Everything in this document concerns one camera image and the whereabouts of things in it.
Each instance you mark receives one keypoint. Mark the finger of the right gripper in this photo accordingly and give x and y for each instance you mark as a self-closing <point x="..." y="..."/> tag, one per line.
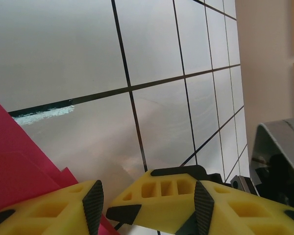
<point x="149" y="195"/>

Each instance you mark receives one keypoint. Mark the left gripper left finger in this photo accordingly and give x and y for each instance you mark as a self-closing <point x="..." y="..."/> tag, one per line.
<point x="39" y="215"/>

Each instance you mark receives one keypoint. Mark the pink paper sheet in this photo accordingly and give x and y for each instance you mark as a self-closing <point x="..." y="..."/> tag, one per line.
<point x="14" y="159"/>

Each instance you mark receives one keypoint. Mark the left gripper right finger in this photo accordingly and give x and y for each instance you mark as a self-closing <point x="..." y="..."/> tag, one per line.
<point x="247" y="215"/>

